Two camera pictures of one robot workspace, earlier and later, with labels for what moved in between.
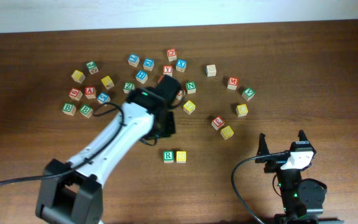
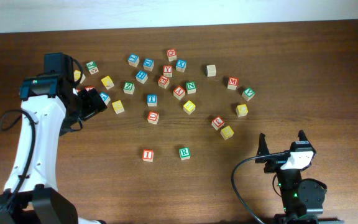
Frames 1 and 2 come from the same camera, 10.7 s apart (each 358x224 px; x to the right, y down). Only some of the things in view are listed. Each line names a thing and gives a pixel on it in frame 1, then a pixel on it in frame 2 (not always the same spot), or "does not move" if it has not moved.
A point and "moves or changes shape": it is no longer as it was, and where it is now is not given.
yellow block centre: [189, 107] does not move
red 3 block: [217, 122] does not move
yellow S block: [181, 157] moves or changes shape
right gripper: [273, 165] does not move
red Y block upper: [168, 70] does not move
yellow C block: [241, 110] does not move
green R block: [168, 157] -> [184, 153]
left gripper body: [168, 129] -> [84, 107]
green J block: [92, 67] does not move
